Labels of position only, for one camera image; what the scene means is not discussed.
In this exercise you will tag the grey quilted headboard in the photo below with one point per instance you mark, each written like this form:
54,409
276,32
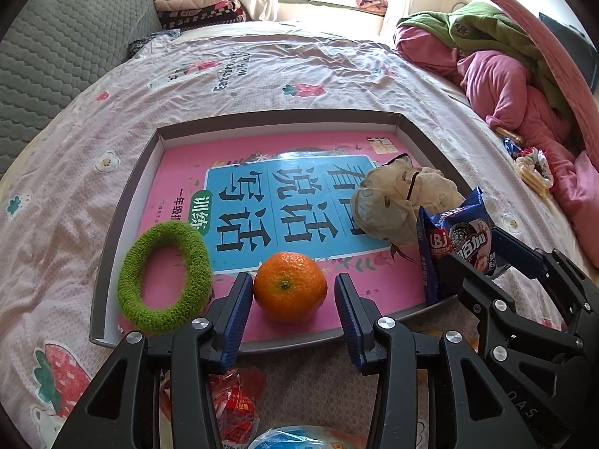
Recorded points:
47,46

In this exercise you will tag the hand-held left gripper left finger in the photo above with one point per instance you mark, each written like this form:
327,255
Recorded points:
236,322

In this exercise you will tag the green jacket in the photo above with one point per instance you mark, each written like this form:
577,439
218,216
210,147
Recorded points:
491,32

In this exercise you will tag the blue snack packet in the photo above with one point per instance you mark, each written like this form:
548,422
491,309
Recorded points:
461,234

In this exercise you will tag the pink quilted blanket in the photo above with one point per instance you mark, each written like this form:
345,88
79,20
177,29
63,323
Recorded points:
552,46

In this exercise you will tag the grey cardboard box tray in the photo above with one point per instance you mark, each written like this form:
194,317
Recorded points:
135,182

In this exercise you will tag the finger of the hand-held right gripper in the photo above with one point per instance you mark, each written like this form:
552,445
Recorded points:
512,245
472,280

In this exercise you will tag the colourful frilly scrunchie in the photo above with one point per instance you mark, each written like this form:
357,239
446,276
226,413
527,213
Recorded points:
538,161

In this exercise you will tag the black television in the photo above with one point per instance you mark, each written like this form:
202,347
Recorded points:
561,32

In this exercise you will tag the pink folded blanket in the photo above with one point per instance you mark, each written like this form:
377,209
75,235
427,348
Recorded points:
187,4

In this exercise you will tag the dark patterned folded blanket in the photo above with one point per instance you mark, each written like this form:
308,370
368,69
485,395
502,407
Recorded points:
201,18

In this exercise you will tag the small blue wrapper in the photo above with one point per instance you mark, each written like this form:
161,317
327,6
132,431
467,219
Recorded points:
512,147

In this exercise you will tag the printed strawberry bed sheet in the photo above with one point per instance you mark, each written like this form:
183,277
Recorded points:
93,117

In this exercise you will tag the cloth on window sill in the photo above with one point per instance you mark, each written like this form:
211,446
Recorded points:
372,3

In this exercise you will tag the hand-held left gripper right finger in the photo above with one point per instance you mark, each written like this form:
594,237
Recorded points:
348,322

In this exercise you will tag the pink fleece garment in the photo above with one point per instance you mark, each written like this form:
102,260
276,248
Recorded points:
496,84

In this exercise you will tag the orange snack packet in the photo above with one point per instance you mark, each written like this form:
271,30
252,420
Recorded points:
509,134

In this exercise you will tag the red white toy egg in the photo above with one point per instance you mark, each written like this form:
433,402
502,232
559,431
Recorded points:
234,402
299,437

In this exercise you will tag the pink and blue book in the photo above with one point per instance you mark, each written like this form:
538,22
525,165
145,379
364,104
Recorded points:
178,182

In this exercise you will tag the orange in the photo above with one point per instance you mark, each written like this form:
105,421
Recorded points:
290,290

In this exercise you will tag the dark floral cloth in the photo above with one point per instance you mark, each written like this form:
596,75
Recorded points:
154,41

